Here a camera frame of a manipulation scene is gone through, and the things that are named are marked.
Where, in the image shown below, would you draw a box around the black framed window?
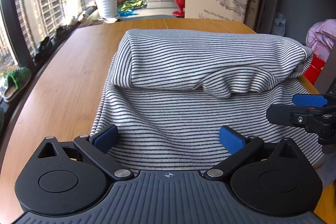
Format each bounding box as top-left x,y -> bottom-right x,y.
0,0 -> 98,109

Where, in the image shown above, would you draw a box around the striped grey sweater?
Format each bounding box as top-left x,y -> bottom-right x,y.
89,29 -> 323,170

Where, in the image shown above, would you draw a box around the green knitted slipper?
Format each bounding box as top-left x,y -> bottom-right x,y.
1,67 -> 32,103

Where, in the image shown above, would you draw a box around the black leather shoe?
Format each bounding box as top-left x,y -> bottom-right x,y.
33,36 -> 54,60
54,26 -> 69,39

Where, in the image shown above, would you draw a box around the pink cloth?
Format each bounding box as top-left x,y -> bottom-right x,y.
306,19 -> 336,62

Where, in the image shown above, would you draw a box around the beige slippers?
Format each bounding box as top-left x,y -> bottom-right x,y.
70,10 -> 90,25

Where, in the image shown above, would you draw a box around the white ribbed plant pot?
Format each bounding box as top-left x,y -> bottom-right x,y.
93,0 -> 121,19

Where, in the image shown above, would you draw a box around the white plastic bag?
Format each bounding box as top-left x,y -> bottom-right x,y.
270,12 -> 286,35

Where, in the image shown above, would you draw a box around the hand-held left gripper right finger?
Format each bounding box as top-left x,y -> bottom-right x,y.
203,125 -> 302,182

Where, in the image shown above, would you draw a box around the green leafy vegetables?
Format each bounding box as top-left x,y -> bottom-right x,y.
118,0 -> 147,12

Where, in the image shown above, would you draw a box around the red bucket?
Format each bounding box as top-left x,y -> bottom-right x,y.
304,53 -> 326,86

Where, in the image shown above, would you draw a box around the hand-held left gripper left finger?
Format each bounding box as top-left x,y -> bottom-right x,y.
38,124 -> 135,182

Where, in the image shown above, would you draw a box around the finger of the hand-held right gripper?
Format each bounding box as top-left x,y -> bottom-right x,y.
292,93 -> 336,108
266,104 -> 336,145

